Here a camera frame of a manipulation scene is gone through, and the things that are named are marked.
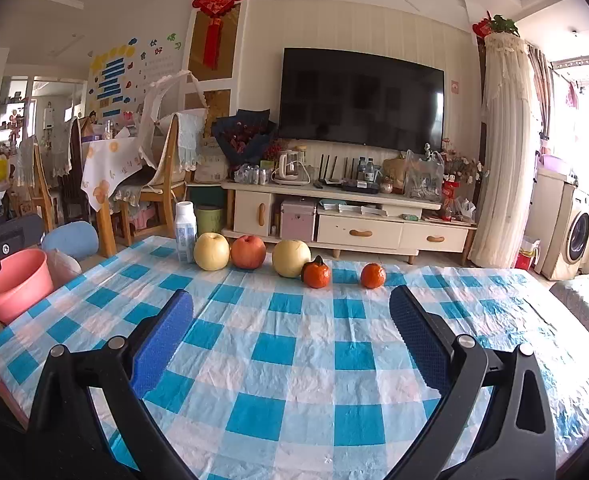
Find black television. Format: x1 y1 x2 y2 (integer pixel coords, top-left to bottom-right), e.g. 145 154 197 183
278 48 445 153

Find dining table orange cloth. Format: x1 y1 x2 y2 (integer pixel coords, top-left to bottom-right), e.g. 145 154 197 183
81 136 142 258

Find pink plastic bucket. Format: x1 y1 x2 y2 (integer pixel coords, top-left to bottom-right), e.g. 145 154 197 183
0 248 54 325

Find light wooden chair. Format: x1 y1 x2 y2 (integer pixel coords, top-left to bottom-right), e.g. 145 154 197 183
29 143 57 233

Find white washing machine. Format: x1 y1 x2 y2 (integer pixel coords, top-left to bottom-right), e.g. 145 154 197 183
541 184 589 282

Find red apple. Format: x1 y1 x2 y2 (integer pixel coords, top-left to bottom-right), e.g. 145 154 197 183
232 235 266 270

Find green waste bin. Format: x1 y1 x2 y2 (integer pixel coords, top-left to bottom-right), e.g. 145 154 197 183
196 205 225 235

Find white tv cabinet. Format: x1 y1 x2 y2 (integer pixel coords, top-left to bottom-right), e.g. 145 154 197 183
222 182 477 263

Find dark wooden chair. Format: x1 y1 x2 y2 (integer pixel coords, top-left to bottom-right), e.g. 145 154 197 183
58 117 89 224

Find white cushioned seat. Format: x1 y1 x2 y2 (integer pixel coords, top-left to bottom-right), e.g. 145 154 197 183
46 249 83 289

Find white standing air conditioner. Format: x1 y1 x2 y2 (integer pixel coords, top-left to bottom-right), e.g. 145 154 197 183
469 32 538 269

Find blue cushioned stool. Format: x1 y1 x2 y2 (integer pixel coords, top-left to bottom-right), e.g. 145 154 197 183
40 221 99 260

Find small tangerine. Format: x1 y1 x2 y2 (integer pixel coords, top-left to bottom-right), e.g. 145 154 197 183
359 262 387 289

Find wooden chair with cover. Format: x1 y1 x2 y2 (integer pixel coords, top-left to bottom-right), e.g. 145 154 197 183
118 112 209 246

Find white electric kettle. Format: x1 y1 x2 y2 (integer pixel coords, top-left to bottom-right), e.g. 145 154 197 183
272 148 311 186

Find tangerine with leaf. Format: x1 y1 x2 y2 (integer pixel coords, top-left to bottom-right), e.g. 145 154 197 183
301 256 331 289

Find yellow pear right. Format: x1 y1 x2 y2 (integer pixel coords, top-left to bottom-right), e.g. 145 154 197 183
272 240 311 278

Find pink storage box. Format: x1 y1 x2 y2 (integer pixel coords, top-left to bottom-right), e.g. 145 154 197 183
280 198 317 243

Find white plastic bottle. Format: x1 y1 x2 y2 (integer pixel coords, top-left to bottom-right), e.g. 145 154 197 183
174 202 197 263

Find dark flower bouquet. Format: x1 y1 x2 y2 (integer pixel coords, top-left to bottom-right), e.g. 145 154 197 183
212 110 277 167

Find yellow pear left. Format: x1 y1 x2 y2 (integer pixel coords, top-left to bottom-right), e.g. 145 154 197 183
194 232 230 272

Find checkered blue tablecloth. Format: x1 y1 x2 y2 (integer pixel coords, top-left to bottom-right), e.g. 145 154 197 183
0 236 589 479

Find red chinese knot decoration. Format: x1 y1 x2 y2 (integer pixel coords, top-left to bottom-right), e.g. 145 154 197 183
192 0 242 70

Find yellow pear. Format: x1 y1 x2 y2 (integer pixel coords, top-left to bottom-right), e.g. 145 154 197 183
272 240 311 278
194 232 230 272

